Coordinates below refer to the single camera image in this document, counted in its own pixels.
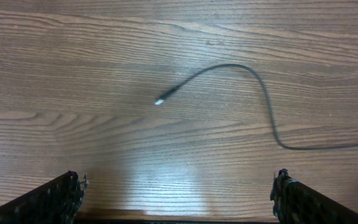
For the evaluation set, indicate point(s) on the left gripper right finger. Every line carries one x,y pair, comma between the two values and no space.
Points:
295,202

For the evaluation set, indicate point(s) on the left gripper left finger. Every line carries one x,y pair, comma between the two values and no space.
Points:
57,201

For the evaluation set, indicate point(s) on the black cable staying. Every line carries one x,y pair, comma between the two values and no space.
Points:
166,95

